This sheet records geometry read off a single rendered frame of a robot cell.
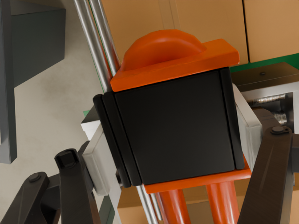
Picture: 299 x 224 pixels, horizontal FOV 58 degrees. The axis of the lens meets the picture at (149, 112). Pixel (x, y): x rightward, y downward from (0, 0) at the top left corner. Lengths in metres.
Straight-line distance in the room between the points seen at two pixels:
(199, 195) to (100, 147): 0.42
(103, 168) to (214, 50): 0.10
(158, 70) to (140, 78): 0.01
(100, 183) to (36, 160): 1.70
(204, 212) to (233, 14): 0.67
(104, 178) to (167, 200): 0.07
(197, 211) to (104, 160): 0.12
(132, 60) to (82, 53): 1.30
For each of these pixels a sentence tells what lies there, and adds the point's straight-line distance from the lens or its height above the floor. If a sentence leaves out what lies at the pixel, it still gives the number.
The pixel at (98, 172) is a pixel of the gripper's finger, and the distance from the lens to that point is 0.16.
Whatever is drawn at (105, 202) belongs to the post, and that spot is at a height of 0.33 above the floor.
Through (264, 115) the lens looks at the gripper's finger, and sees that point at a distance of 0.17.
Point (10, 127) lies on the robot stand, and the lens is 0.83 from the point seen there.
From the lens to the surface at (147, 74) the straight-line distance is 0.15.
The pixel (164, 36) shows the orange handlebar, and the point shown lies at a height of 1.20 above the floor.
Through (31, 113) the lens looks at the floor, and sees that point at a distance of 1.70.
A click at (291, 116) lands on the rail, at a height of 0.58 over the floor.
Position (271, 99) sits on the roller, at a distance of 0.93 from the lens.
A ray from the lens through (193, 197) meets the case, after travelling 0.57.
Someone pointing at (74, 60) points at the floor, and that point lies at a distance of 1.49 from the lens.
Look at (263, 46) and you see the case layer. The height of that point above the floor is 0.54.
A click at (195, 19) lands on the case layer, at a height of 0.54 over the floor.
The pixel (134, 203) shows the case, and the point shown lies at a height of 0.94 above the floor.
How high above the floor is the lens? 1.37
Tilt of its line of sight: 66 degrees down
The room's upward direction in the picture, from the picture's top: 169 degrees counter-clockwise
